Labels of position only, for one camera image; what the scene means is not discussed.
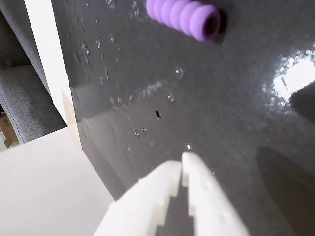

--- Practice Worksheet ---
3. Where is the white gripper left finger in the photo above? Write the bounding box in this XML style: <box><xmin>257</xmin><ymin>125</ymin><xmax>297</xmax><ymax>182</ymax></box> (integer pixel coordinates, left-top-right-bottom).
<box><xmin>93</xmin><ymin>159</ymin><xmax>183</xmax><ymax>236</ymax></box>

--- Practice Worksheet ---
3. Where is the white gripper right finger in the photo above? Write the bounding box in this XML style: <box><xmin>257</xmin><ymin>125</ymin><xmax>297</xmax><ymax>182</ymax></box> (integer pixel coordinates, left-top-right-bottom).
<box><xmin>181</xmin><ymin>151</ymin><xmax>252</xmax><ymax>236</ymax></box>

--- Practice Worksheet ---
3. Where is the purple ribbed foam pen grip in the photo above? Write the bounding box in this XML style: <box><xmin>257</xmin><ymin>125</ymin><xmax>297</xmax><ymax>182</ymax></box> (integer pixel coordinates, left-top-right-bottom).
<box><xmin>146</xmin><ymin>0</ymin><xmax>222</xmax><ymax>42</ymax></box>

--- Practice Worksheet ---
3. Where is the glossy black table mat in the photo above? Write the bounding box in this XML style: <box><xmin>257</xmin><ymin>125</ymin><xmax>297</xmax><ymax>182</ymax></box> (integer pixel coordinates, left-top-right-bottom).
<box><xmin>50</xmin><ymin>0</ymin><xmax>315</xmax><ymax>236</ymax></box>

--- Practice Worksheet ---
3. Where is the brown cardboard box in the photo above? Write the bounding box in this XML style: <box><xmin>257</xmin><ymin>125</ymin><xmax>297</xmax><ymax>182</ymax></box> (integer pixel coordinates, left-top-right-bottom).
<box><xmin>0</xmin><ymin>112</ymin><xmax>20</xmax><ymax>148</ymax></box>

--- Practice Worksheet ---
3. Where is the grey fabric sofa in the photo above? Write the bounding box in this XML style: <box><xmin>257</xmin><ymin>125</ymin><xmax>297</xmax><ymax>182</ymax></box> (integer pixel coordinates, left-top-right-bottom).
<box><xmin>0</xmin><ymin>0</ymin><xmax>68</xmax><ymax>145</ymax></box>

